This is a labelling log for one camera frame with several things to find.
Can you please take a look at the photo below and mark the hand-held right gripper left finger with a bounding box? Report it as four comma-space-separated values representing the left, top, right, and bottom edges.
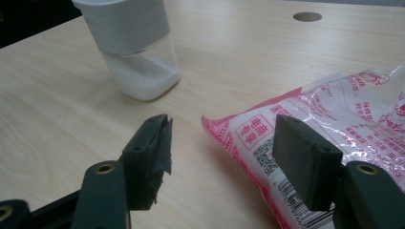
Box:
120, 114, 175, 212

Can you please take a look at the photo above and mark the clear plastic bag with items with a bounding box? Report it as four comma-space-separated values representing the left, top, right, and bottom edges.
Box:
201, 65, 405, 229

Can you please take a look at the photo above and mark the glass jar with grey lid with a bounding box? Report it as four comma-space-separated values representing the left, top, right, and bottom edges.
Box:
71, 0, 181, 102

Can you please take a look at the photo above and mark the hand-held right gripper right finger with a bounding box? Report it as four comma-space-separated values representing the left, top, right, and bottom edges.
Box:
272, 114, 344, 213

